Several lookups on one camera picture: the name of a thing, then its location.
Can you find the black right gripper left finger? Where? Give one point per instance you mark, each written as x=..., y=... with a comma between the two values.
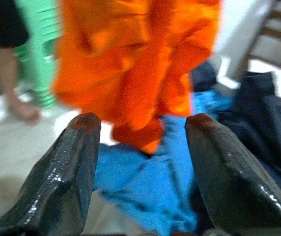
x=57, y=184

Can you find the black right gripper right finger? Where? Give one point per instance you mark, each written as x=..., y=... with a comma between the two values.
x=233, y=184

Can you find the orange shirt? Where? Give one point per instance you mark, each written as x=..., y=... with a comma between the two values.
x=130, y=61

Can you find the navy garment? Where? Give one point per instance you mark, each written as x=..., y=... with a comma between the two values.
x=258, y=118

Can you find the blue garment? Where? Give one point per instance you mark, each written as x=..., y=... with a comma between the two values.
x=143, y=184

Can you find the person bare leg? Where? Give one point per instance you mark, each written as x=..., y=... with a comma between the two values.
x=3, y=78

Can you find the green plastic stool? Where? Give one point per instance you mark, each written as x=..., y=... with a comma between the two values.
x=37, y=49

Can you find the person black shorts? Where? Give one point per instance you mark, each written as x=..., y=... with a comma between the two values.
x=0, y=22

